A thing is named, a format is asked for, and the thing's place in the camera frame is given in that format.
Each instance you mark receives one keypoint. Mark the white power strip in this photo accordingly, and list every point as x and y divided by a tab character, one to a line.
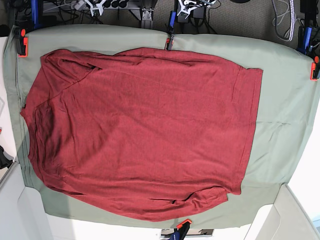
77	5

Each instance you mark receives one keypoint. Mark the black power adapters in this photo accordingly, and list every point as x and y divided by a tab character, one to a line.
198	13

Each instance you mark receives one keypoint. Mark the orange clamp right edge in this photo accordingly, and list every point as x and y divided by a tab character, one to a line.
315	69

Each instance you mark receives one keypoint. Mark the red T-shirt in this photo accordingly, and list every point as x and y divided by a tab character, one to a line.
146	133

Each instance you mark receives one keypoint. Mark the orange clamp top left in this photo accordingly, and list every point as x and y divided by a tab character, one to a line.
21	42

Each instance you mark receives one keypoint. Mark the orange clamp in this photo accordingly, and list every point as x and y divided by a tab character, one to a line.
181	230
21	42

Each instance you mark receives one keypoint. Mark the blue clamp top right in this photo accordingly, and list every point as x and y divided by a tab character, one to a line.
304	36

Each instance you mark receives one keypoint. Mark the orange clamp bottom centre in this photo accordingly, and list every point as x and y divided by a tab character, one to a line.
181	230

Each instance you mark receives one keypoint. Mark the blue clamp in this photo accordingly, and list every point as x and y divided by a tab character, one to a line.
304	36
170	31

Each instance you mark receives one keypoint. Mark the blue clamp top centre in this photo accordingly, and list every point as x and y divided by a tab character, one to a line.
170	31

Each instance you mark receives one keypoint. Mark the aluminium table leg bracket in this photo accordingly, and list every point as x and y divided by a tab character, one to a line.
147	18

